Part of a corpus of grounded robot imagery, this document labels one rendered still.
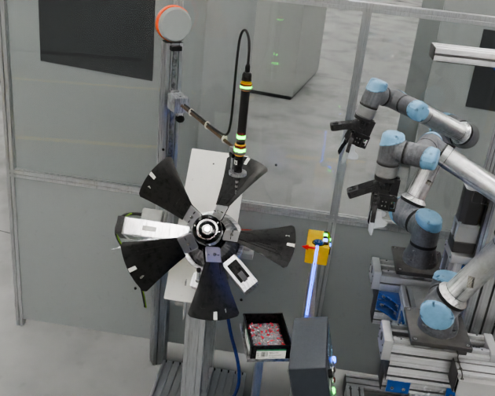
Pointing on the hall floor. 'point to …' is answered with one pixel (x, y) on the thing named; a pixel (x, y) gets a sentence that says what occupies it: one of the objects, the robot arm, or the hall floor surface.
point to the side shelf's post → (213, 343)
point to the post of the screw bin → (257, 379)
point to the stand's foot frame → (172, 379)
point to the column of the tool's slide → (157, 349)
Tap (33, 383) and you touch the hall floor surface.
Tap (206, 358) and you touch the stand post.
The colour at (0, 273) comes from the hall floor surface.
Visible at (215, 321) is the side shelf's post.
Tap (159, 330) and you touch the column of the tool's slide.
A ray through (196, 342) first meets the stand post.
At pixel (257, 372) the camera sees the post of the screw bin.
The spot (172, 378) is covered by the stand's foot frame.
